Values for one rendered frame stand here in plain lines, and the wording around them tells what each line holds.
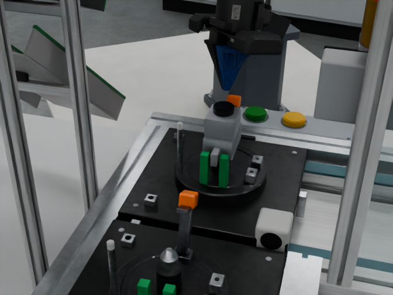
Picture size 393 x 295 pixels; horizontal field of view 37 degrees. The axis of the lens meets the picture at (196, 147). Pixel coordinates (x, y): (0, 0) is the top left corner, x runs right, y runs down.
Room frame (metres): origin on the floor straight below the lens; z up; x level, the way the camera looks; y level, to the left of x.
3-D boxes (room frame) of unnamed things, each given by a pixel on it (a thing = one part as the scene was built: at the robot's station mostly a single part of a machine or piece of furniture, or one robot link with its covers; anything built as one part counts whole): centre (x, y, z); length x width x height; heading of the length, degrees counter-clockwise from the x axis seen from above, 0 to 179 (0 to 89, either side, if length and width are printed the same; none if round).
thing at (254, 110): (0.93, -0.11, 0.96); 0.04 x 0.04 x 0.02
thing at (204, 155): (0.69, -0.01, 1.01); 0.01 x 0.01 x 0.05; 75
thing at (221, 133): (0.72, -0.04, 1.06); 0.08 x 0.04 x 0.07; 165
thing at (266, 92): (1.13, -0.11, 0.96); 0.15 x 0.15 x 0.20; 23
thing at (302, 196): (0.69, -0.16, 0.95); 0.01 x 0.01 x 0.04; 75
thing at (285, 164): (0.73, -0.04, 0.96); 0.24 x 0.24 x 0.02; 75
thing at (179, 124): (0.71, 0.02, 1.03); 0.01 x 0.01 x 0.08
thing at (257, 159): (0.73, -0.09, 1.00); 0.02 x 0.01 x 0.02; 165
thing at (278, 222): (0.61, -0.11, 0.97); 0.05 x 0.05 x 0.04; 75
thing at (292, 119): (0.91, -0.17, 0.96); 0.04 x 0.04 x 0.02
